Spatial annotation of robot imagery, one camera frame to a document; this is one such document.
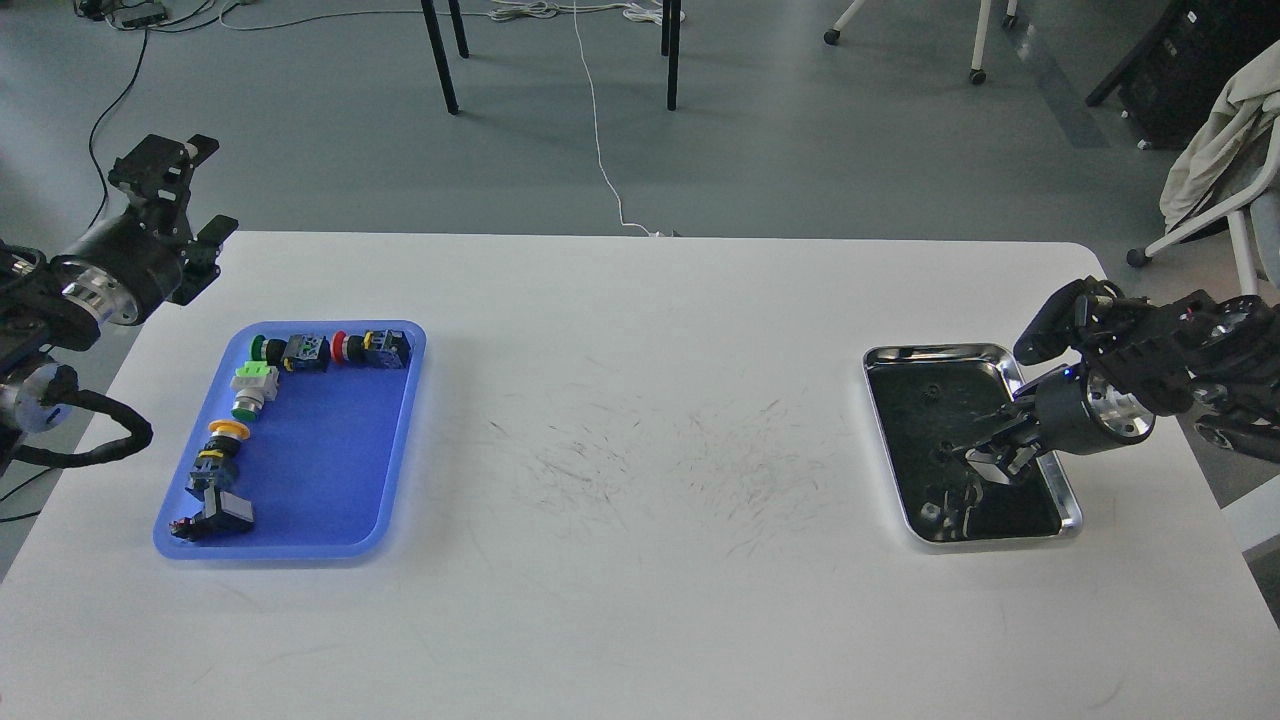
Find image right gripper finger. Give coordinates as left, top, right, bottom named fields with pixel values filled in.
left=965, top=443, right=1050, bottom=486
left=965, top=398, right=1046, bottom=456

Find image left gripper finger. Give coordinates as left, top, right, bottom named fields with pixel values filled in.
left=108, top=135, right=220, bottom=241
left=168, top=215, right=239, bottom=306

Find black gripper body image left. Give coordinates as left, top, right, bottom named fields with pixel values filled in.
left=51, top=211, right=189, bottom=325

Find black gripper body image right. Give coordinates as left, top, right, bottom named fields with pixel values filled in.
left=1030, top=365, right=1155, bottom=456

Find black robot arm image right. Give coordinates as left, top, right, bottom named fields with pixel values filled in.
left=952, top=277, right=1279, bottom=484

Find silver metal tray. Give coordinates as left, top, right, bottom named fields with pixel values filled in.
left=861, top=343, right=1084, bottom=553

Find blue plastic tray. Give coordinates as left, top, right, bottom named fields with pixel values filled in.
left=151, top=320, right=428, bottom=561

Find white green push button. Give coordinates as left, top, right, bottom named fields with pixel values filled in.
left=230, top=360, right=280, bottom=423

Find black power strip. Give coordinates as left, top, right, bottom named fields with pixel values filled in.
left=104, top=1, right=170, bottom=29

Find red emergency stop button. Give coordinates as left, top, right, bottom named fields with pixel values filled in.
left=332, top=329, right=412, bottom=370

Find black table leg left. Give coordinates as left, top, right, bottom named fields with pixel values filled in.
left=420, top=0, right=470, bottom=117

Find black table leg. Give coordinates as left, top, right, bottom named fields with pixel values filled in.
left=420, top=0, right=470, bottom=117
left=660, top=0, right=684, bottom=111

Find white rolling chair legs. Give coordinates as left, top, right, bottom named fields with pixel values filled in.
left=822, top=1, right=1020, bottom=87

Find black cabinet at right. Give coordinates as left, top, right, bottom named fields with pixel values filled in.
left=1085, top=1, right=1279, bottom=149

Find beige cloth on chair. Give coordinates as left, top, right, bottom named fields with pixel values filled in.
left=1158, top=42, right=1279, bottom=232

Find black table leg right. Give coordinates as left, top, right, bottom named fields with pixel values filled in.
left=660, top=0, right=684, bottom=111

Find green push button switch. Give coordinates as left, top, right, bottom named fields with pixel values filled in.
left=248, top=333, right=332, bottom=373

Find black floor cable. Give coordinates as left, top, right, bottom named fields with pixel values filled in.
left=84, top=0, right=241, bottom=236

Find yellow push button switch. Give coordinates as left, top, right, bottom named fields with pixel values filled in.
left=186, top=419, right=251, bottom=498

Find black white switch module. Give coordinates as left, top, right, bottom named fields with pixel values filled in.
left=169, top=487, right=255, bottom=542

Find white chair frame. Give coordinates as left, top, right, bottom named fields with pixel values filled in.
left=1125, top=161, right=1279, bottom=295

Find white floor cable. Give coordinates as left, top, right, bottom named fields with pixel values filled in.
left=220, top=0, right=691, bottom=240

